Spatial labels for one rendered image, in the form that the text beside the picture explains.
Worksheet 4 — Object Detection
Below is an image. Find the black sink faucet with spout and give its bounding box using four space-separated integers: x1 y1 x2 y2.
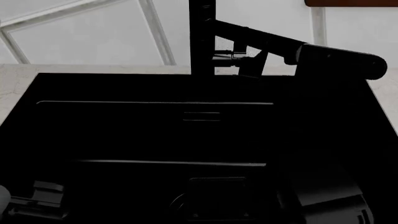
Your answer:
188 0 388 81

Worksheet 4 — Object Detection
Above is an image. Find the black kitchen sink basin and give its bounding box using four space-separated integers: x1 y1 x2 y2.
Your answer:
0 72 398 224

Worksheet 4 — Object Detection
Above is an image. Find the square black sink drain cover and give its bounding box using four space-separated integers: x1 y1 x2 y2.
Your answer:
169 176 256 222

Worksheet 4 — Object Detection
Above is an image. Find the brown wooden shelf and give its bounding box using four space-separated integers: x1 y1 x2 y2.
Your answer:
304 0 398 7

